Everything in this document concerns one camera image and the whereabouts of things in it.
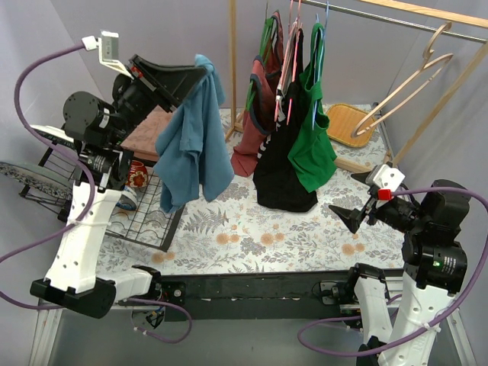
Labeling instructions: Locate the blue tank top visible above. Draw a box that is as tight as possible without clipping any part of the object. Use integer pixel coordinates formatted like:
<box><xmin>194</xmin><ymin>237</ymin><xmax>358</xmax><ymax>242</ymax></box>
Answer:
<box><xmin>153</xmin><ymin>54</ymin><xmax>234</xmax><ymax>213</ymax></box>

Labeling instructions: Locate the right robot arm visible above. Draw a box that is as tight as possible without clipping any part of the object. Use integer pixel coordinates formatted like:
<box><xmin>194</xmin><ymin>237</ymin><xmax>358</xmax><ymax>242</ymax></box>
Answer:
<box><xmin>330</xmin><ymin>164</ymin><xmax>470</xmax><ymax>365</ymax></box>

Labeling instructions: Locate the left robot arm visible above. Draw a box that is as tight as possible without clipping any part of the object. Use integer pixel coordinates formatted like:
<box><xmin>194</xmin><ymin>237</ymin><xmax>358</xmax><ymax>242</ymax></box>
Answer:
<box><xmin>30</xmin><ymin>55</ymin><xmax>207</xmax><ymax>319</ymax></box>

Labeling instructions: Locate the green tank top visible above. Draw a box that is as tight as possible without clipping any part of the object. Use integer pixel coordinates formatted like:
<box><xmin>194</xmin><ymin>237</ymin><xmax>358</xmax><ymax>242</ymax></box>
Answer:
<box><xmin>288</xmin><ymin>24</ymin><xmax>337</xmax><ymax>192</ymax></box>

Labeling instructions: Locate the black tank top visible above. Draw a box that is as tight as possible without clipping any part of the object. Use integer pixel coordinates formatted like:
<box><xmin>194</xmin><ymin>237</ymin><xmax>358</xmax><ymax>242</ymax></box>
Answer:
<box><xmin>252</xmin><ymin>28</ymin><xmax>319</xmax><ymax>211</ymax></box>

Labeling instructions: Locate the blue hanger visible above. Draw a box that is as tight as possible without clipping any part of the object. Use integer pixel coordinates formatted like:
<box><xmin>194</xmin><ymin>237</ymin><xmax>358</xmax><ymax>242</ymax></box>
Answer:
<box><xmin>311</xmin><ymin>1</ymin><xmax>329</xmax><ymax>130</ymax></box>

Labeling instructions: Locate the red tank top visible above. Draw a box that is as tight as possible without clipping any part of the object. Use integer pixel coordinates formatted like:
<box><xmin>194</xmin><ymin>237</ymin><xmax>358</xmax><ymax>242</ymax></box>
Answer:
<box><xmin>230</xmin><ymin>10</ymin><xmax>285</xmax><ymax>177</ymax></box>

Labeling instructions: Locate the green hanger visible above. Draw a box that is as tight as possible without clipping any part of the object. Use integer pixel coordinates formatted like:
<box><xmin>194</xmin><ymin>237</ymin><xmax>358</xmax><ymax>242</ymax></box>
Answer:
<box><xmin>245</xmin><ymin>11</ymin><xmax>283</xmax><ymax>111</ymax></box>

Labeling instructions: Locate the pink hanger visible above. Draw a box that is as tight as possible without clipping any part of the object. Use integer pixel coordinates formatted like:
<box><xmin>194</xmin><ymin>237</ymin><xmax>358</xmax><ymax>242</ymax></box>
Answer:
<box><xmin>274</xmin><ymin>1</ymin><xmax>302</xmax><ymax>122</ymax></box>

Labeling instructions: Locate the empty wooden hanger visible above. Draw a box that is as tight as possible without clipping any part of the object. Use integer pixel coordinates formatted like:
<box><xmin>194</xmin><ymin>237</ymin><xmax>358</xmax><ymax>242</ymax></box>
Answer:
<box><xmin>351</xmin><ymin>21</ymin><xmax>454</xmax><ymax>139</ymax></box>

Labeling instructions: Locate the pink plastic basin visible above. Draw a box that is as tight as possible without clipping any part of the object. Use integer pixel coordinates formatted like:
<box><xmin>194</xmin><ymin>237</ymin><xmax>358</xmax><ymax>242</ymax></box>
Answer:
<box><xmin>121</xmin><ymin>107</ymin><xmax>172</xmax><ymax>162</ymax></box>

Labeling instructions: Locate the woven bamboo tray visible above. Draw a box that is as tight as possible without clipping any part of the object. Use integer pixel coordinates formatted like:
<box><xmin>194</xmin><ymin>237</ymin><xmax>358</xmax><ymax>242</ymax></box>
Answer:
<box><xmin>326</xmin><ymin>104</ymin><xmax>374</xmax><ymax>148</ymax></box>

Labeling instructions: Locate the red floral bowl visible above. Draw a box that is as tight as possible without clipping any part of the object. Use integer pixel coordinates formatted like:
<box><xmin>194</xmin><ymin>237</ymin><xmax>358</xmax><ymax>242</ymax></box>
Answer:
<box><xmin>126</xmin><ymin>160</ymin><xmax>149</xmax><ymax>188</ymax></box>

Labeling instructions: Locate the white plate upper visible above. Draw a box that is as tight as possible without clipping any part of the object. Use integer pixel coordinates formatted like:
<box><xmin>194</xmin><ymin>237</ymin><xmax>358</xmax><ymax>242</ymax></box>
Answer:
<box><xmin>31</xmin><ymin>125</ymin><xmax>75</xmax><ymax>149</ymax></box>

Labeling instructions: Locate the blue white bowl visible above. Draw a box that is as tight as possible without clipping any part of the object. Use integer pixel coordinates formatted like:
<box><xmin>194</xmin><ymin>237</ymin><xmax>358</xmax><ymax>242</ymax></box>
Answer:
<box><xmin>116</xmin><ymin>186</ymin><xmax>138</xmax><ymax>211</ymax></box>

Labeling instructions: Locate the blue patterned plate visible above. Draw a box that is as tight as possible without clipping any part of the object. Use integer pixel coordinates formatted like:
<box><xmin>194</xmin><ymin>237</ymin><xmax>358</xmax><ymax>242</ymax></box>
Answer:
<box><xmin>1</xmin><ymin>160</ymin><xmax>72</xmax><ymax>200</ymax></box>

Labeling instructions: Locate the floral tablecloth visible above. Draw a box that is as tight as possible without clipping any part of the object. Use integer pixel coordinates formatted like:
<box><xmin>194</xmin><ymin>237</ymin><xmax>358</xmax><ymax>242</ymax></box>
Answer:
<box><xmin>75</xmin><ymin>103</ymin><xmax>407</xmax><ymax>274</ymax></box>

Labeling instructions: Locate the wooden clothes rack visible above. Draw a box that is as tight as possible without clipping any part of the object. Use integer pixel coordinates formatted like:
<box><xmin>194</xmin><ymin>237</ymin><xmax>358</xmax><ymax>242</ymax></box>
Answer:
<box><xmin>224</xmin><ymin>0</ymin><xmax>488</xmax><ymax>177</ymax></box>

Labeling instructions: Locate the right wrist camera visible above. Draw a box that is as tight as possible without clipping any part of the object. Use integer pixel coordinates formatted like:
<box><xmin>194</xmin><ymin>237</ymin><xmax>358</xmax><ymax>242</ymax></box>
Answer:
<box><xmin>366</xmin><ymin>164</ymin><xmax>405</xmax><ymax>201</ymax></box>

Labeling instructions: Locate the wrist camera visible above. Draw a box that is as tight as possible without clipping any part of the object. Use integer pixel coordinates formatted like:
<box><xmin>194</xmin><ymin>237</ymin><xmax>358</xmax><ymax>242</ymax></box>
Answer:
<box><xmin>82</xmin><ymin>30</ymin><xmax>133</xmax><ymax>79</ymax></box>
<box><xmin>366</xmin><ymin>164</ymin><xmax>405</xmax><ymax>201</ymax></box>

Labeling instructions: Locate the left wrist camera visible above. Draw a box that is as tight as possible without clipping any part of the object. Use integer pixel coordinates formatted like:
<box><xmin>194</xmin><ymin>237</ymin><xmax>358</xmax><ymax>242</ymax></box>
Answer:
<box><xmin>82</xmin><ymin>30</ymin><xmax>133</xmax><ymax>79</ymax></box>

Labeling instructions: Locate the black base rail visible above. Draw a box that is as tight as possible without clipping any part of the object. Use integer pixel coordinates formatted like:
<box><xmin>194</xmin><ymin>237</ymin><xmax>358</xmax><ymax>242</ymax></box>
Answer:
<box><xmin>156</xmin><ymin>271</ymin><xmax>348</xmax><ymax>320</ymax></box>

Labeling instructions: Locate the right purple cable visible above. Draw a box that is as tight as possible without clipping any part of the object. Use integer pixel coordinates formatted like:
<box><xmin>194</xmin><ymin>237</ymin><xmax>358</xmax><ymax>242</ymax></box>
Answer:
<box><xmin>297</xmin><ymin>186</ymin><xmax>488</xmax><ymax>359</ymax></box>

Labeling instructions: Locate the purple cable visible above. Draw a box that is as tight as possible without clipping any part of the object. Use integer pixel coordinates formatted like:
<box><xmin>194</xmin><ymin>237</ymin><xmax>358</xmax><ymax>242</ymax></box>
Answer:
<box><xmin>0</xmin><ymin>42</ymin><xmax>194</xmax><ymax>344</ymax></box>
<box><xmin>297</xmin><ymin>186</ymin><xmax>488</xmax><ymax>359</ymax></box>

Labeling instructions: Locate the black wire dish rack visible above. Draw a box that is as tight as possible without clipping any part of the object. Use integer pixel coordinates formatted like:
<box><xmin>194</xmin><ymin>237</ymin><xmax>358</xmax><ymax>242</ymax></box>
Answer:
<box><xmin>19</xmin><ymin>148</ymin><xmax>185</xmax><ymax>252</ymax></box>

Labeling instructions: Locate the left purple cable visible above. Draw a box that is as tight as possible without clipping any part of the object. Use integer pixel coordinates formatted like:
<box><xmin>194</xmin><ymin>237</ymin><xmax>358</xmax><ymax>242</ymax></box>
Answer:
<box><xmin>0</xmin><ymin>42</ymin><xmax>194</xmax><ymax>344</ymax></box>

